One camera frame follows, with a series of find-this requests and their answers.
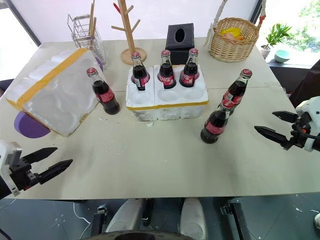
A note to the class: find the dark chair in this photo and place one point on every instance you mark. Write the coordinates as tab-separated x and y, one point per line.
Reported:
307	85

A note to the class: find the white rounded robot leg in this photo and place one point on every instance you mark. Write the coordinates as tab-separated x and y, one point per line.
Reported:
125	217
192	217

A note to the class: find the black tissue box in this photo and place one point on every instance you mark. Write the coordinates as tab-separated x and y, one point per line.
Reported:
180	47

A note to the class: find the small white paper scrap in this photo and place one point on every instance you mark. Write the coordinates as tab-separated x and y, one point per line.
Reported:
149	124

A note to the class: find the wooden mug tree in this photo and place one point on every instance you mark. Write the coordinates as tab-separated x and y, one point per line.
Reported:
130	37

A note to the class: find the foam lid with yellow tape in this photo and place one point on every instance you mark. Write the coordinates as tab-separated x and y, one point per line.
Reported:
60	95

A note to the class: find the green potted plant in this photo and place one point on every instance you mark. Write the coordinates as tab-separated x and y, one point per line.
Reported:
275	35

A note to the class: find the glass cola bottle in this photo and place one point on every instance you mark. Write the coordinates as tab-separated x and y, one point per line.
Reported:
215	125
189	73
166	75
237	90
106	96
139	72

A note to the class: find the purple round mat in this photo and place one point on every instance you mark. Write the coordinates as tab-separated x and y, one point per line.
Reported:
100	65
27	127

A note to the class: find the yellow item in basket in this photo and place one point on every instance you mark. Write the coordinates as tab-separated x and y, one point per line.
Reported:
231	32

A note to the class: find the teal bowl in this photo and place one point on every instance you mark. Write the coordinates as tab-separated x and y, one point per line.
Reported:
282	56

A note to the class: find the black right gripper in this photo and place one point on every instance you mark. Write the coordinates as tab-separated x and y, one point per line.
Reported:
301	136

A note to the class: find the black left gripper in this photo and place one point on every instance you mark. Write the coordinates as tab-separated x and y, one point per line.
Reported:
22	175

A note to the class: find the black table leg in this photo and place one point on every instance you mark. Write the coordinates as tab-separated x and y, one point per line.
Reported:
100	220
236	220

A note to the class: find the wooden chopstick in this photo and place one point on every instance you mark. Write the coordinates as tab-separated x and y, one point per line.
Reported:
94	27
92	17

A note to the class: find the wicker basket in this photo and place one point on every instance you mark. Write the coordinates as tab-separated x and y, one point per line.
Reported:
232	48

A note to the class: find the white foam bottle tray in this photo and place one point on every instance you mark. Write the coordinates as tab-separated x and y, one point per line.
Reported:
170	107

